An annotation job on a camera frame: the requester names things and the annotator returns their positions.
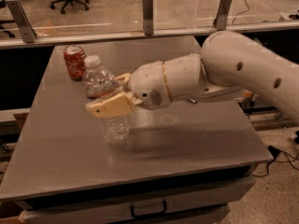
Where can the black drawer handle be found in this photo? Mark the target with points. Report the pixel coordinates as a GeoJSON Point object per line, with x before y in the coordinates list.
{"type": "Point", "coordinates": [148, 210]}

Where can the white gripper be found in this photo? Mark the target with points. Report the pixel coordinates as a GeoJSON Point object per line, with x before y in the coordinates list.
{"type": "Point", "coordinates": [148, 84]}

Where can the left metal glass bracket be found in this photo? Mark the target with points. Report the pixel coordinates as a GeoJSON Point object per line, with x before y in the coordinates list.
{"type": "Point", "coordinates": [28, 34]}

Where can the middle metal glass bracket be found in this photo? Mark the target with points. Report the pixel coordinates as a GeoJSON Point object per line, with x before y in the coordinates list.
{"type": "Point", "coordinates": [147, 6]}

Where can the right metal glass bracket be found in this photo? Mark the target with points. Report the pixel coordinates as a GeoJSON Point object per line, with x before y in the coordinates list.
{"type": "Point", "coordinates": [220, 21]}

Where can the red soda can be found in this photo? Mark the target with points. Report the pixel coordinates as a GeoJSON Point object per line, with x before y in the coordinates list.
{"type": "Point", "coordinates": [74, 60]}

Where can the grey cabinet drawer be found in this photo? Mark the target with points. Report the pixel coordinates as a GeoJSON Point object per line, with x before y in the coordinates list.
{"type": "Point", "coordinates": [200, 204]}

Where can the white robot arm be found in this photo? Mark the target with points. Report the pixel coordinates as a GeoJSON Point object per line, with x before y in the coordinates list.
{"type": "Point", "coordinates": [228, 64]}

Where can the clear plastic water bottle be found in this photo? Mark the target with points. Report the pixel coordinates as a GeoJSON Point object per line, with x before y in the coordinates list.
{"type": "Point", "coordinates": [100, 84]}

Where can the metal glass bracket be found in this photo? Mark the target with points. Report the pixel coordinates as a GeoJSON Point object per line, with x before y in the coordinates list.
{"type": "Point", "coordinates": [147, 6]}
{"type": "Point", "coordinates": [28, 34]}
{"type": "Point", "coordinates": [220, 21]}

